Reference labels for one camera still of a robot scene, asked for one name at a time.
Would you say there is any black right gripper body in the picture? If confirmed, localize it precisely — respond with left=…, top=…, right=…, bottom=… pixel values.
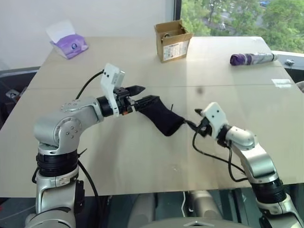
left=197, top=118, right=216, bottom=139

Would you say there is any dark window frame post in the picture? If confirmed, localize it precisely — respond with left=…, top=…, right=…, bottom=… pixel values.
left=172, top=0, right=183, bottom=22

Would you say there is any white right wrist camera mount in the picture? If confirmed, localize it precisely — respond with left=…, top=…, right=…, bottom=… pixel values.
left=202, top=102, right=229, bottom=140

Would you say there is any black drawstring pouch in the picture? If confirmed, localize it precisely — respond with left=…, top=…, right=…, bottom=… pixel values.
left=137, top=95, right=186, bottom=137

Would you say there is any purple folded umbrella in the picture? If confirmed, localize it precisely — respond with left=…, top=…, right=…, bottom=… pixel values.
left=229, top=52, right=279, bottom=67

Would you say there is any thin white cable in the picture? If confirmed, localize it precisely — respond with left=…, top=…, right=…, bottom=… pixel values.
left=180, top=190, right=189, bottom=216

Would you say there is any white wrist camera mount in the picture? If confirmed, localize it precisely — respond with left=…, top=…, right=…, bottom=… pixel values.
left=100, top=63, right=126, bottom=117
left=202, top=102, right=229, bottom=140

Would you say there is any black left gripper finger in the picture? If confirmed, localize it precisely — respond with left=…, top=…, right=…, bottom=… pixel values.
left=125, top=85, right=146, bottom=97
left=133, top=95, right=161, bottom=111

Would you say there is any purple tissue pack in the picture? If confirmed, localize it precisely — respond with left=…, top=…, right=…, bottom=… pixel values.
left=45, top=19, right=89, bottom=60

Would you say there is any open cardboard box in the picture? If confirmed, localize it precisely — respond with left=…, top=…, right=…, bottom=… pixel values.
left=153, top=19, right=194, bottom=64

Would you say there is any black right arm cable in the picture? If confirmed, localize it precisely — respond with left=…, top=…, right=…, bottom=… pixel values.
left=192, top=131, right=249, bottom=183

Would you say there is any grey rounded shape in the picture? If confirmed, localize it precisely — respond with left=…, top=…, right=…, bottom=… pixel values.
left=188, top=190, right=223, bottom=219
left=131, top=193, right=158, bottom=224

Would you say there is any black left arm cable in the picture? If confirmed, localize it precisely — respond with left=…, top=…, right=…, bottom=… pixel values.
left=75, top=69, right=105, bottom=228

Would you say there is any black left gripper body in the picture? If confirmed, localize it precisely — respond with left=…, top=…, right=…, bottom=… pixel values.
left=113, top=87, right=138, bottom=116

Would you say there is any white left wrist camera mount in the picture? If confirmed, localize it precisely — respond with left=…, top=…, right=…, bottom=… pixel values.
left=100, top=63, right=126, bottom=117

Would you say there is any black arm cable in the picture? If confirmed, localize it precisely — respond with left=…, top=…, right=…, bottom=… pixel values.
left=75, top=69, right=105, bottom=228
left=192, top=131, right=249, bottom=183

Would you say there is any clear plastic tape piece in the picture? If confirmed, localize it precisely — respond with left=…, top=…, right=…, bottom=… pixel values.
left=271, top=79, right=292, bottom=89

